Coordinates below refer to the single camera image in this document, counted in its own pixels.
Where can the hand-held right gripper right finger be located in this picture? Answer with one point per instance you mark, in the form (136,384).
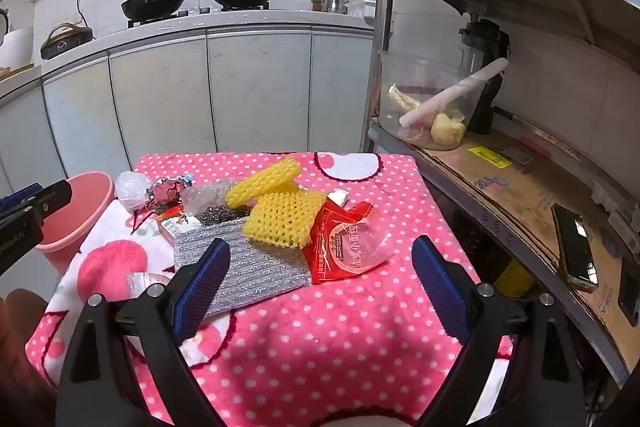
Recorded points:
(440,287)

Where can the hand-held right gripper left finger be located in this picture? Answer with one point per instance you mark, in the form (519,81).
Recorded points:
(205,287)

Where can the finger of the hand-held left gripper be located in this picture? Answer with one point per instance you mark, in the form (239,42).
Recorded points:
(55,198)
(20,198)

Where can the pink plastic bin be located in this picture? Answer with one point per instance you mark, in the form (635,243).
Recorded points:
(85,217)

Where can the silver scouring pad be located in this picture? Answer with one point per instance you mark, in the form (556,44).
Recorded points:
(265,272)

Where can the small red box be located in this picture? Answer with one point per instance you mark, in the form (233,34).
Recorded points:
(172,224)

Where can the steel wool scrubber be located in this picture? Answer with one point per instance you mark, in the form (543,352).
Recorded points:
(220,216)

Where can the white plastic bag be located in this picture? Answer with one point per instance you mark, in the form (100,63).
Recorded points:
(131,192)

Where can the clear bubble wrap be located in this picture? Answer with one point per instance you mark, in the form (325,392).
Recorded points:
(205,197)

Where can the foil wrapper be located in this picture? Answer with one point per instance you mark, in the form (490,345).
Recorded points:
(167,194)

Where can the yellow foam net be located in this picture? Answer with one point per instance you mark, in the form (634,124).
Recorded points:
(280,219)
(265,179)

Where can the red snack wrapper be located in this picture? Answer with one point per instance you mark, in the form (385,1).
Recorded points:
(330,257)

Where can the small silver wrapper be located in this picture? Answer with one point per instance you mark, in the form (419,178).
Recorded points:
(339,198)

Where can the yellow container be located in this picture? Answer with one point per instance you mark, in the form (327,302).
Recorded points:
(512,279)

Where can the brown wooden stool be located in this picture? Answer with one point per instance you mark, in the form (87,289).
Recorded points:
(20,322)

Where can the pink polka dot blanket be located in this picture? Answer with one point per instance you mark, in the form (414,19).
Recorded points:
(300,357)

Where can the cardboard sheet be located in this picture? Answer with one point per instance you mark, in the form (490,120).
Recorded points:
(525,187)

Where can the smartphone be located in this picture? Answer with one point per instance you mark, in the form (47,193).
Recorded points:
(575,247)

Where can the black electric cooker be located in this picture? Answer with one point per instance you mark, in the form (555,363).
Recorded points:
(65,44)

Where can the yellow food piece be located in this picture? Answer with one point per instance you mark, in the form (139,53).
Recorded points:
(447,129)

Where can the white rolling pin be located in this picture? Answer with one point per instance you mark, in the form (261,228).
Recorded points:
(450,99)

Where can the pale vegetable piece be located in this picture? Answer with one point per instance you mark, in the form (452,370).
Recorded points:
(402,97)

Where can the white kitchen cabinet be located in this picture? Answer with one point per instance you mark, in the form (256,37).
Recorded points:
(260,92)

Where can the clear plastic container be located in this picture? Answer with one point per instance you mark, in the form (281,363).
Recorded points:
(415,77)

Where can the gas stove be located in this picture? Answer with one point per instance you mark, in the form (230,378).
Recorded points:
(197,12)

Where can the metal shelf rack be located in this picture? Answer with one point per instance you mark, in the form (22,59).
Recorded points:
(382,32)

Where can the white plastic container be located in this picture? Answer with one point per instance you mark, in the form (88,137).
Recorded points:
(361,9)

